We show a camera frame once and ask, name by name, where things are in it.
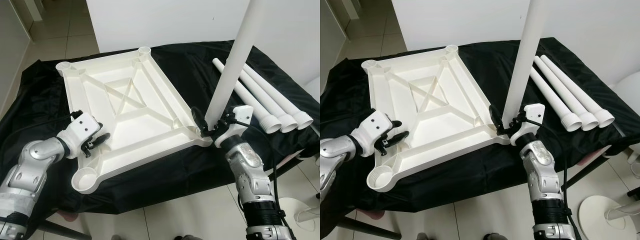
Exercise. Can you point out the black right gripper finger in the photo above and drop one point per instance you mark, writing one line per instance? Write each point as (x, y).
(495, 117)
(200, 119)

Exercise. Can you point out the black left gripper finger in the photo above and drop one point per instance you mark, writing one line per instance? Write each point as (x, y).
(400, 138)
(102, 140)
(395, 124)

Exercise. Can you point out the white plastic table top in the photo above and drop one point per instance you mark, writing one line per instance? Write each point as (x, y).
(120, 130)
(425, 130)

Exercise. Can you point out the white plastic table leg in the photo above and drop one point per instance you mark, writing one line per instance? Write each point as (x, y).
(272, 106)
(232, 65)
(561, 107)
(573, 102)
(522, 65)
(582, 95)
(261, 112)
(285, 100)

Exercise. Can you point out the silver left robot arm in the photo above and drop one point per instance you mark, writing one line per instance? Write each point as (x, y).
(35, 160)
(332, 155)

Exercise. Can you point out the black metal table leg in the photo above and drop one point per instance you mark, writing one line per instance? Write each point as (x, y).
(292, 169)
(590, 170)
(57, 231)
(362, 229)

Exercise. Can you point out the grey left robot foot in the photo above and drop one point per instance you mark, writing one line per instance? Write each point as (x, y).
(425, 236)
(118, 237)

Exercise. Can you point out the grey robot foot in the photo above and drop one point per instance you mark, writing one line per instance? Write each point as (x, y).
(118, 237)
(425, 236)
(186, 237)
(494, 236)

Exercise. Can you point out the grey right robot foot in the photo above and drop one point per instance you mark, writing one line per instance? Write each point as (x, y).
(494, 236)
(186, 237)

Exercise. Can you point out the white round floor stand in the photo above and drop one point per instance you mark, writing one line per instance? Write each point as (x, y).
(292, 215)
(597, 215)

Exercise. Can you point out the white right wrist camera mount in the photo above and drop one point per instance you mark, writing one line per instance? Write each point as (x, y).
(532, 117)
(240, 120)

